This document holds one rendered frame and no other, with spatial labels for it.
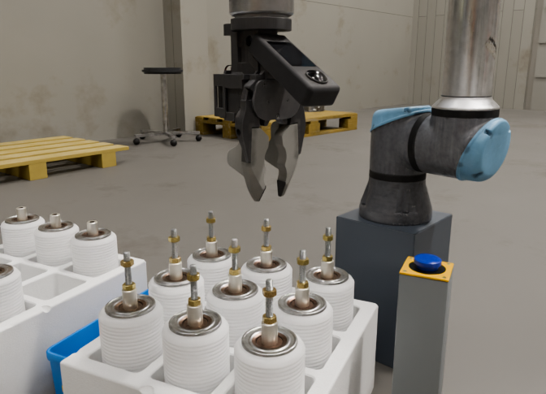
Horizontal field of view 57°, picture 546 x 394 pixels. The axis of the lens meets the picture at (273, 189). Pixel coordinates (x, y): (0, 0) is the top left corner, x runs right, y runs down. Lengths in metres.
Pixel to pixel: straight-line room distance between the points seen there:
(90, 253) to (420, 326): 0.68
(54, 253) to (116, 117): 3.34
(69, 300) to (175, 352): 0.37
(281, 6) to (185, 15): 4.07
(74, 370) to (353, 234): 0.58
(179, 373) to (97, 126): 3.77
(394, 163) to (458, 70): 0.21
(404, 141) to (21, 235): 0.88
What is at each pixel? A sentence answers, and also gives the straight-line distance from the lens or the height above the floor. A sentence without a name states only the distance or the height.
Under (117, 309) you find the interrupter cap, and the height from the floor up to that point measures 0.25.
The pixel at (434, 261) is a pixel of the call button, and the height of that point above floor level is 0.33.
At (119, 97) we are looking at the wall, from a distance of 4.51.
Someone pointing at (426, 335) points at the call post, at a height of 0.22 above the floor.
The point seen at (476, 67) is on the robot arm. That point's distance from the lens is 0.94.
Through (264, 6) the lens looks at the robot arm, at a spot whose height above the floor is 0.67.
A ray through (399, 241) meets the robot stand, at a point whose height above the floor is 0.28.
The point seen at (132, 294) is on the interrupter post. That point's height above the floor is 0.28.
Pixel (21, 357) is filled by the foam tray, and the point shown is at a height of 0.11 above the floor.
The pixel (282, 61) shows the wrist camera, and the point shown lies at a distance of 0.55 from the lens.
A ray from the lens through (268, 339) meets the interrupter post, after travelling 0.69.
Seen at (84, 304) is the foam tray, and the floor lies 0.15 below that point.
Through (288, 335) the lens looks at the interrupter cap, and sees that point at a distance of 0.71.
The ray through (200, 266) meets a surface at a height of 0.25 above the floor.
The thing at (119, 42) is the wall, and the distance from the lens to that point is 4.52.
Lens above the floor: 0.61
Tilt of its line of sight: 14 degrees down
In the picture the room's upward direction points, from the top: straight up
